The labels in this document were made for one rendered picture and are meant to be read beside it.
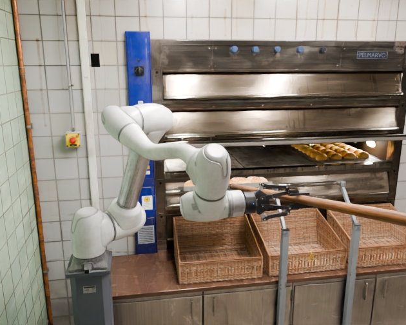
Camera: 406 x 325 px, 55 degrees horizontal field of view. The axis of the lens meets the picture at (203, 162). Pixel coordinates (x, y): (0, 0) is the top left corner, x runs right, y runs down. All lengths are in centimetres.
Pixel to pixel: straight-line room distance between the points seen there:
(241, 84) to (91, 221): 147
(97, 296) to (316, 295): 150
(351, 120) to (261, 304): 150
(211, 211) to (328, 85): 197
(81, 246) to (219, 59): 156
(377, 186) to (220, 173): 240
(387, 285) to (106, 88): 235
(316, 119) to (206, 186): 196
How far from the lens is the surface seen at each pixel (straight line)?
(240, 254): 295
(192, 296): 261
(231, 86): 279
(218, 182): 116
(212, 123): 279
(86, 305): 208
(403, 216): 93
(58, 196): 290
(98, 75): 271
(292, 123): 295
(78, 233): 193
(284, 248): 254
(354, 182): 332
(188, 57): 274
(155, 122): 166
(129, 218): 197
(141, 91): 268
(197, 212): 125
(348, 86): 312
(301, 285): 279
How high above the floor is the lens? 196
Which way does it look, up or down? 14 degrees down
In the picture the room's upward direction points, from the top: straight up
